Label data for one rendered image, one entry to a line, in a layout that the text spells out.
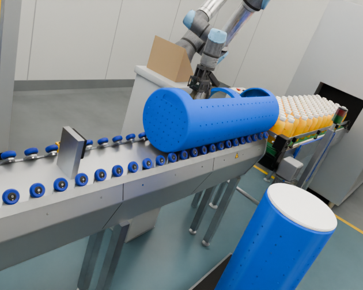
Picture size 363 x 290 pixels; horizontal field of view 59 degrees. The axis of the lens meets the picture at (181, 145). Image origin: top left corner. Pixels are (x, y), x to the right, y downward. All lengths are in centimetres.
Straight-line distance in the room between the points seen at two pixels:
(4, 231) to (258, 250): 87
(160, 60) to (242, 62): 504
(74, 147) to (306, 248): 89
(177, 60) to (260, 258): 109
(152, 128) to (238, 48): 556
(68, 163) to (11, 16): 147
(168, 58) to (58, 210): 107
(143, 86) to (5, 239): 115
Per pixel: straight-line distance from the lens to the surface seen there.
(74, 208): 115
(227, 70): 699
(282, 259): 131
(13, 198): 103
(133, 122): 198
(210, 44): 143
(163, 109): 140
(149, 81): 187
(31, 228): 110
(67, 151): 117
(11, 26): 247
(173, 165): 143
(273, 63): 658
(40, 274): 209
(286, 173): 222
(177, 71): 181
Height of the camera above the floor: 161
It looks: 25 degrees down
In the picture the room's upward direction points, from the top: 20 degrees clockwise
